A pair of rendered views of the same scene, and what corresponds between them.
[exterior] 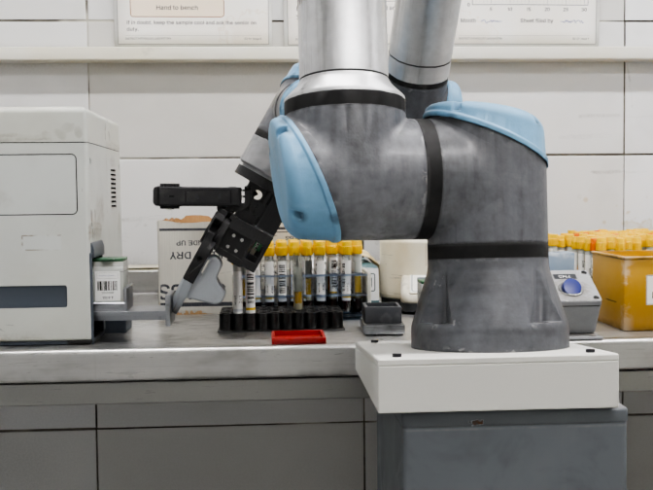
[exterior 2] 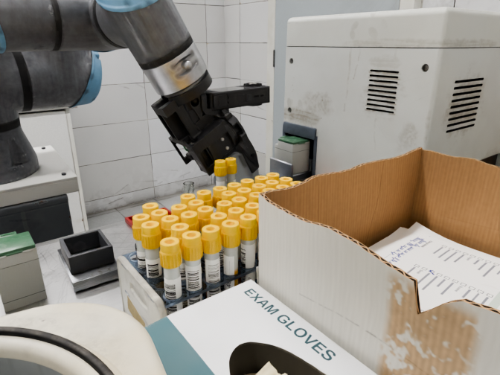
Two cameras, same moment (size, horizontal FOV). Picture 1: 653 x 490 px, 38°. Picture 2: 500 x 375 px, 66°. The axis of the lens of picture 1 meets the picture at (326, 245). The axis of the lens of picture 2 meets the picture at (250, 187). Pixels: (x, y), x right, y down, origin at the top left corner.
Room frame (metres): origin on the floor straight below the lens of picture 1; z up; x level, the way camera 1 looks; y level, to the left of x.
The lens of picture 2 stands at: (1.76, -0.14, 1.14)
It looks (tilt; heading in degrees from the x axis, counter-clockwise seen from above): 20 degrees down; 147
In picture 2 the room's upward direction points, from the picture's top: straight up
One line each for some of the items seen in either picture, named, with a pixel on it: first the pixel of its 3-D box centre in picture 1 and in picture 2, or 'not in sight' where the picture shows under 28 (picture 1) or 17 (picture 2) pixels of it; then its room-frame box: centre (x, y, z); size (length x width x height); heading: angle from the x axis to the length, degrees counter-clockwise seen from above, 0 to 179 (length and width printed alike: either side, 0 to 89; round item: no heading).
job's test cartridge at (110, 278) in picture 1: (110, 284); (292, 158); (1.25, 0.28, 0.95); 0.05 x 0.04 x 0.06; 4
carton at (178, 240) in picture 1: (236, 260); (490, 299); (1.65, 0.15, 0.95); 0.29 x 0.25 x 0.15; 4
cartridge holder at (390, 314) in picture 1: (381, 317); (87, 255); (1.30, -0.07, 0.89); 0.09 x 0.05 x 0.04; 1
